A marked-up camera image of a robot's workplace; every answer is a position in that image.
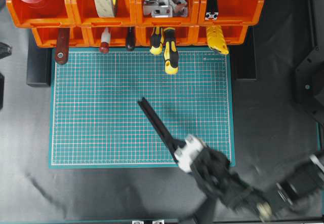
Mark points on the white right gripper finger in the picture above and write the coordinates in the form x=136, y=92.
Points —
x=185, y=158
x=193, y=143

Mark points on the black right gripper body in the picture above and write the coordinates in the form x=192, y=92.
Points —
x=210, y=169

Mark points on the black aluminium frame profile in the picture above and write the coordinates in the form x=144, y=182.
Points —
x=170, y=142

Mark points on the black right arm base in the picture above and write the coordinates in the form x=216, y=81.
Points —
x=309, y=84

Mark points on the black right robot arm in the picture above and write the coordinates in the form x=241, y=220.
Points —
x=301, y=183

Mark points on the large yellow black screwdriver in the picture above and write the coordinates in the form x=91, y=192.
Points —
x=171, y=56

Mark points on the green cutting mat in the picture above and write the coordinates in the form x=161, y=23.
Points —
x=96, y=121

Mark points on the small yellow black screwdriver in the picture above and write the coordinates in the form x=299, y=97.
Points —
x=156, y=41

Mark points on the yellow utility knife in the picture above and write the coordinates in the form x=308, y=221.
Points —
x=216, y=40

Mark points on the lower orange bin with screwdrivers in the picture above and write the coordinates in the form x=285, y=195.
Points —
x=185, y=36

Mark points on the lower orange bin with knife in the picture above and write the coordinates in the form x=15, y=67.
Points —
x=234, y=35

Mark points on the upper orange bin with brackets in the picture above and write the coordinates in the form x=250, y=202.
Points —
x=149, y=21

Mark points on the black aluminium profile in bin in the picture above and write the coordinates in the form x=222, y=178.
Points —
x=212, y=10

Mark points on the upper orange bin with profiles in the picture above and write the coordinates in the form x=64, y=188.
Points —
x=232, y=13

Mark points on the upper orange bin red tape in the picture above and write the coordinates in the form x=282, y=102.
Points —
x=24, y=17

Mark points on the black handled tool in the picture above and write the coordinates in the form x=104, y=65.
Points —
x=130, y=39

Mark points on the white red handled tool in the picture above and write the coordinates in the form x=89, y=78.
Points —
x=105, y=41

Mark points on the brown wooden handle tool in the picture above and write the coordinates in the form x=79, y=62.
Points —
x=62, y=46

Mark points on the lower orange bin brown handle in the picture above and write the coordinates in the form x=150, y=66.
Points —
x=47, y=37

